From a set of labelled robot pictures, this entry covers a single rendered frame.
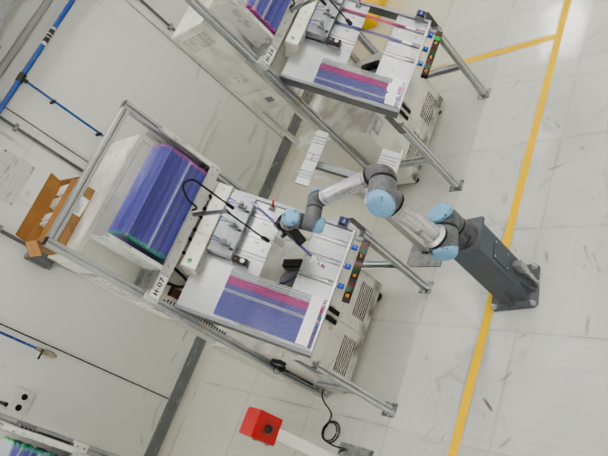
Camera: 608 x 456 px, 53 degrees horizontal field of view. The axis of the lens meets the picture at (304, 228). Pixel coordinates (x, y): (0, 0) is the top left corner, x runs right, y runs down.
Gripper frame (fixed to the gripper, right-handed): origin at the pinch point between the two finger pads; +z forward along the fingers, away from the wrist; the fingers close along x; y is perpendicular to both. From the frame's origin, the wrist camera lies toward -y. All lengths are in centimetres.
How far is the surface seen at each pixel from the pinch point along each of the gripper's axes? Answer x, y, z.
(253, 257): 18.3, 4.3, 12.8
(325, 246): -11.3, -17.4, 9.3
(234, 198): 3.5, 33.4, 14.8
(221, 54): -54, 104, 35
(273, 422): 68, -59, 5
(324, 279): 1.7, -28.7, 5.7
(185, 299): 57, 12, 12
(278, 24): -85, 90, 20
